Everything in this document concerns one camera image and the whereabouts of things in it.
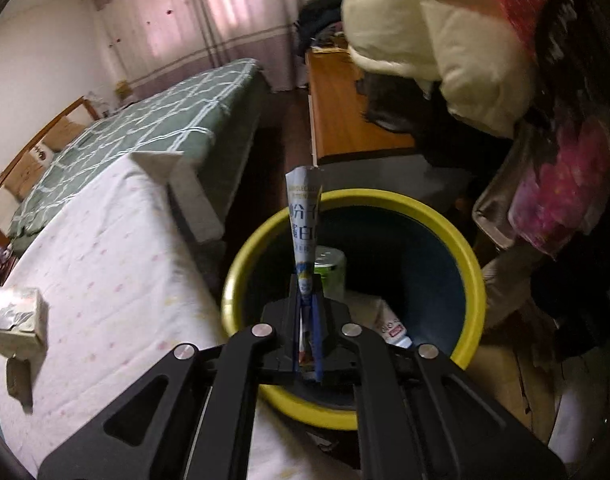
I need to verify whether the yellow rimmed blue bin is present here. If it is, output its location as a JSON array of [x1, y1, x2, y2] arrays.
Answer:
[[221, 188, 487, 432]]

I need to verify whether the pink white curtain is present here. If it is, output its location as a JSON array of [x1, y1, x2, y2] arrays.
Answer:
[[82, 0, 346, 101]]

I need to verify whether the pink floral bag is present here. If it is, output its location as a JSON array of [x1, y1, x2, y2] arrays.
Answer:
[[508, 115, 610, 256]]

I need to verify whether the pink strawberry milk carton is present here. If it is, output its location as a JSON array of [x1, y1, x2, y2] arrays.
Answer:
[[372, 297, 413, 351]]

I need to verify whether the dark clothes pile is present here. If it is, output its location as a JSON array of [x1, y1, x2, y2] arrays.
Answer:
[[292, 0, 351, 56]]

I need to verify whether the green white carton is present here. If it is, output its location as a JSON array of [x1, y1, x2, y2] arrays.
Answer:
[[312, 246, 347, 301]]

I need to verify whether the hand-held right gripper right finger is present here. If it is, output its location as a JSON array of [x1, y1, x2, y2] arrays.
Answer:
[[310, 280, 568, 480]]

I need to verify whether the blue white wrapper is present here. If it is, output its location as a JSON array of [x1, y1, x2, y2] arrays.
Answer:
[[285, 165, 326, 366]]

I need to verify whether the brown cardboard piece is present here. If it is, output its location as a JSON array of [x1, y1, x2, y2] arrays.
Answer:
[[6, 355, 36, 413]]

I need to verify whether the wooden desk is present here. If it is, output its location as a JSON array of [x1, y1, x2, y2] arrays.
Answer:
[[305, 47, 421, 166]]

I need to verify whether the cream puffer jacket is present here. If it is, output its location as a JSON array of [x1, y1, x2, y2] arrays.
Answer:
[[337, 0, 541, 138]]

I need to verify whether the black furry garment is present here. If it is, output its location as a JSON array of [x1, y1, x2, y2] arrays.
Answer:
[[357, 72, 516, 171]]

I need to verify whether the green checked bedspread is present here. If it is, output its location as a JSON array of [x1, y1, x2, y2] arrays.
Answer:
[[7, 57, 263, 241]]

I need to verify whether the white floral tablecloth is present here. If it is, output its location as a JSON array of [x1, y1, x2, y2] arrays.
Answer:
[[0, 150, 361, 480]]

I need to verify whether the wooden headboard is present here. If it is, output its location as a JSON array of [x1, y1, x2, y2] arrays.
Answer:
[[0, 96, 100, 251]]

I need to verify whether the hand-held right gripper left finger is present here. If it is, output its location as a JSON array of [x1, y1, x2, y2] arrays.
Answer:
[[37, 275, 306, 480]]

